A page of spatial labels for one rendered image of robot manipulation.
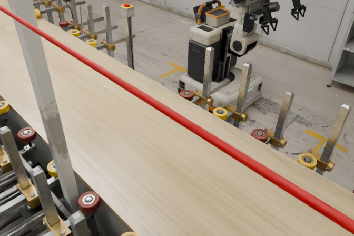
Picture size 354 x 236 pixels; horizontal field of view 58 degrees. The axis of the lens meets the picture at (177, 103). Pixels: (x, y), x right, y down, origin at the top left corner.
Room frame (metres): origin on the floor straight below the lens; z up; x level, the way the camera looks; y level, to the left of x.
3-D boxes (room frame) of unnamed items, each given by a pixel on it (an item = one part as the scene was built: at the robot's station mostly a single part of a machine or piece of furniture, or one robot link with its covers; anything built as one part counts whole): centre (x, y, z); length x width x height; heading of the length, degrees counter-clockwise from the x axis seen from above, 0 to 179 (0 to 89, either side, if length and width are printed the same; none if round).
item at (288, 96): (1.27, -0.54, 0.87); 0.04 x 0.04 x 0.48; 46
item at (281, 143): (1.29, -0.52, 0.80); 0.14 x 0.06 x 0.05; 46
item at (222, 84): (1.69, -0.19, 0.82); 0.43 x 0.03 x 0.04; 136
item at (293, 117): (1.35, -0.55, 0.80); 0.43 x 0.03 x 0.04; 136
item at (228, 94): (2.84, -0.45, 0.16); 0.67 x 0.64 x 0.25; 47
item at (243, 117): (1.46, -0.34, 0.83); 0.14 x 0.06 x 0.05; 46
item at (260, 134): (1.20, -0.42, 0.85); 0.08 x 0.08 x 0.11
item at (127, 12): (2.13, 0.36, 1.18); 0.07 x 0.07 x 0.08; 46
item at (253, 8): (2.64, -0.66, 0.99); 0.28 x 0.16 x 0.22; 137
